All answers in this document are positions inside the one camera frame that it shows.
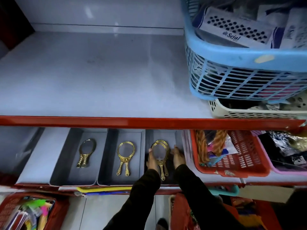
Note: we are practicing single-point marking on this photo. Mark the blue plastic basket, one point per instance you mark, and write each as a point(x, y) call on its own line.
point(230, 57)

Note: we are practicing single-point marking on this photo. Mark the person's right hand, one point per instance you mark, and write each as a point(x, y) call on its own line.
point(179, 159)

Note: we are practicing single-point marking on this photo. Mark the person's right fingers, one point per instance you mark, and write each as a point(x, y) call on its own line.
point(176, 151)

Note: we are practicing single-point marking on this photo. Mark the large red plastic basket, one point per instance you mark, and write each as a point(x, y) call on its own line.
point(179, 213)

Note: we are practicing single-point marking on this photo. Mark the white packet with black dots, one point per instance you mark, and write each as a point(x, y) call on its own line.
point(236, 27)

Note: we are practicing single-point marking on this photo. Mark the white printed packet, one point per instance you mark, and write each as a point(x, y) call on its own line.
point(293, 28)

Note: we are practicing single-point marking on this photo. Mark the black glittery packets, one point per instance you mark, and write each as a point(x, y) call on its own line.
point(278, 146)

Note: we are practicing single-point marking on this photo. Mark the grey shelf board red edge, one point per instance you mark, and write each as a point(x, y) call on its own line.
point(96, 76)
point(40, 155)

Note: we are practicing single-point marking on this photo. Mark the yellow strip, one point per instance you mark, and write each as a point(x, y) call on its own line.
point(103, 189)

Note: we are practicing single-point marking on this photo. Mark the person's left hand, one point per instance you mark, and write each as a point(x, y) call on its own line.
point(152, 162)

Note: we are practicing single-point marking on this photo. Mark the person's left forearm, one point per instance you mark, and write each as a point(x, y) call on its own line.
point(139, 198)

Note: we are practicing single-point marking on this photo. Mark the red basket with colourful items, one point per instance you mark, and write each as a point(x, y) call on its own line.
point(60, 213)

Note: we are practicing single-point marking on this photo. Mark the grey tray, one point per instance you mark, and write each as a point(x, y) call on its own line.
point(136, 172)
point(72, 172)
point(157, 134)

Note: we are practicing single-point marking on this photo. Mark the pink plastic basket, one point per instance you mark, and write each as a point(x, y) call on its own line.
point(287, 170)

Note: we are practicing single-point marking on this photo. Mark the cream plastic basket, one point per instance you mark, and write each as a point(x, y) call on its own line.
point(239, 113)

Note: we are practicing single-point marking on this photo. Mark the clear packet of hair accessories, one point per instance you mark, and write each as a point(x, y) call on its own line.
point(229, 144)

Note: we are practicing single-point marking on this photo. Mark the person's right forearm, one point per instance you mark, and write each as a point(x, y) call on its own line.
point(201, 201)

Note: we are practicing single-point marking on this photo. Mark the teal plastic item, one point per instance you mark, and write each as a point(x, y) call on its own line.
point(225, 190)

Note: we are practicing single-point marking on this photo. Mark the gold hand mirror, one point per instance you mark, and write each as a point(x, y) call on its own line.
point(127, 171)
point(119, 170)
point(166, 168)
point(79, 163)
point(85, 162)
point(163, 173)

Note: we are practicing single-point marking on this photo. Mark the pile of colourful stationery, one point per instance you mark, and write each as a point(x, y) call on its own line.
point(33, 213)

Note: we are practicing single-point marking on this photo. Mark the person's left fingers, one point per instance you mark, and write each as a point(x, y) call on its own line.
point(150, 152)

